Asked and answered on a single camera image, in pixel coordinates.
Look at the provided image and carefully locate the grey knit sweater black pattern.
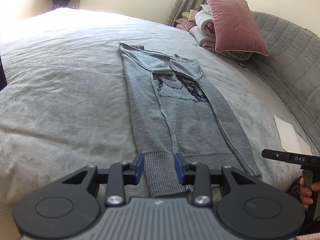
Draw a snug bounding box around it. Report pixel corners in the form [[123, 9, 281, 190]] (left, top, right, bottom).
[[119, 43, 261, 197]]

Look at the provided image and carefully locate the person's right hand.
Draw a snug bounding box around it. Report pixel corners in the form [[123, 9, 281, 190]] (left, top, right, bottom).
[[299, 177, 313, 210]]

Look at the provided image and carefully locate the white paper sheet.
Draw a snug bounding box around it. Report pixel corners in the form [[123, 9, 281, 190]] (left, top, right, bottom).
[[274, 116, 312, 155]]

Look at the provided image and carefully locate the grey bed sheet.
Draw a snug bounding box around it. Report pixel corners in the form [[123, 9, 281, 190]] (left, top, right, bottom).
[[1, 9, 304, 214]]

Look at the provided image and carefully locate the grey quilted headboard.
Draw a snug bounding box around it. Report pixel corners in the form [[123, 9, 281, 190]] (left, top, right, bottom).
[[245, 11, 319, 155]]

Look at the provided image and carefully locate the small beige trinket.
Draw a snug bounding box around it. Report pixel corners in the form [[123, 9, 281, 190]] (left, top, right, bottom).
[[238, 62, 249, 72]]

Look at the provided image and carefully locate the folded grey pink duvet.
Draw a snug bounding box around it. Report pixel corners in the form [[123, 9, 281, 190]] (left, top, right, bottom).
[[189, 4, 252, 62]]

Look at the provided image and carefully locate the pink velvet pillow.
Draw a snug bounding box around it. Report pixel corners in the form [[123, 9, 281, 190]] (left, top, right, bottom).
[[206, 0, 269, 56]]

